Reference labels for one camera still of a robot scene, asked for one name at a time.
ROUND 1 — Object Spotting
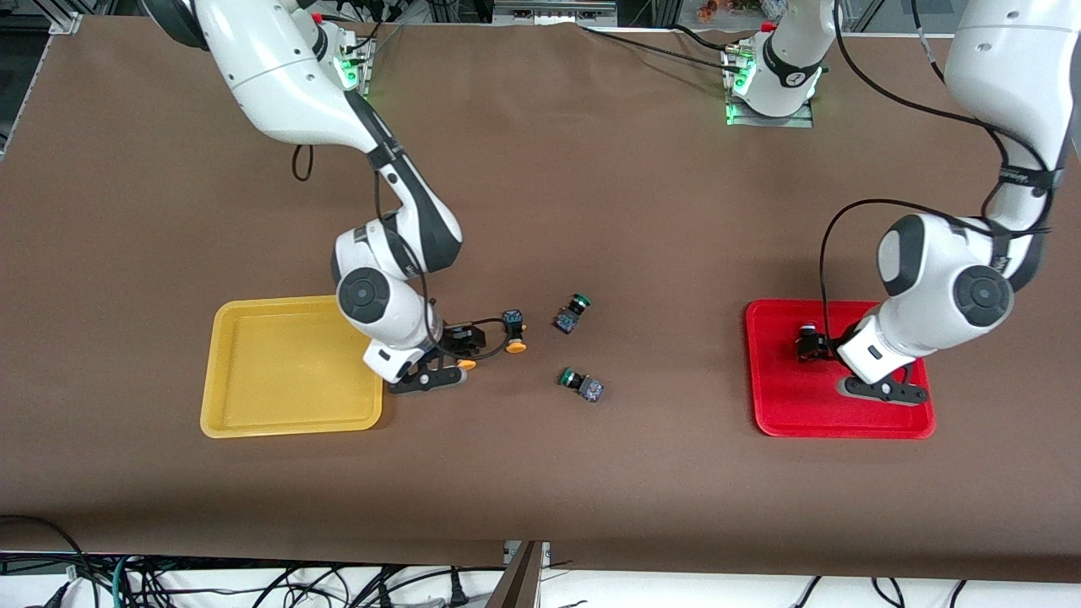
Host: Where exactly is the red plastic tray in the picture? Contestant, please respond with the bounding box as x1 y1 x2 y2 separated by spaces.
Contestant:
745 300 937 440

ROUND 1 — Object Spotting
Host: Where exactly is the yellow plastic tray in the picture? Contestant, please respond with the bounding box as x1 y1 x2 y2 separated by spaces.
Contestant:
200 293 387 439

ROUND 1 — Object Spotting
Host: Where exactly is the grey table support beam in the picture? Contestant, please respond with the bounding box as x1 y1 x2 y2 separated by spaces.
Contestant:
486 541 543 608

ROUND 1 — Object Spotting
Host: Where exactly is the green push button switch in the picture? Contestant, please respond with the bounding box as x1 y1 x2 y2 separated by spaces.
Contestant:
558 367 606 404
554 293 592 336

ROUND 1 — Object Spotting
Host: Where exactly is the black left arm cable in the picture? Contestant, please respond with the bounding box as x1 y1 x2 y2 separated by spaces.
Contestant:
818 0 1058 340

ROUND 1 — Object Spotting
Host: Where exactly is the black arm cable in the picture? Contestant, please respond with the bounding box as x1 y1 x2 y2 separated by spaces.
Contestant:
291 144 513 366
818 0 1058 340

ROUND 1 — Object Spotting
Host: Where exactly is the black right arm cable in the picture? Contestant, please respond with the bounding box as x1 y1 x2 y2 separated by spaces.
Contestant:
291 144 513 366

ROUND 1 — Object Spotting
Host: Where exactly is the white table bracket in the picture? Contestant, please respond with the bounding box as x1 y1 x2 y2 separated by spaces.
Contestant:
503 540 552 568

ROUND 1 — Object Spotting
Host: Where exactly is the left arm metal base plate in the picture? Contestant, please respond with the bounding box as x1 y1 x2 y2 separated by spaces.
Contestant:
724 46 816 129

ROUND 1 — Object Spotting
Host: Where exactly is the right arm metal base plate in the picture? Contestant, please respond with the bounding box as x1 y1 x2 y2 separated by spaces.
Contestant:
340 38 373 117

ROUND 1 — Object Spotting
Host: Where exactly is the short black tabletop cable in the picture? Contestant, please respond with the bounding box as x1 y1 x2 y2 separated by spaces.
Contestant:
671 24 744 57

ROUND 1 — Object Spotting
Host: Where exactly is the grey aluminium frame bar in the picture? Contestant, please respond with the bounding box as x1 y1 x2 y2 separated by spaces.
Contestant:
494 0 618 26

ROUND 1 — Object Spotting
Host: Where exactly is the long black tabletop cable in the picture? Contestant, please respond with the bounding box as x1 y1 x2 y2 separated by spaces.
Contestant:
579 24 744 73

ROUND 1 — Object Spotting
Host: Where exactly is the teal floor cable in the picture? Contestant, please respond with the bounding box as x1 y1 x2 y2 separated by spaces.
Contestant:
112 553 138 608

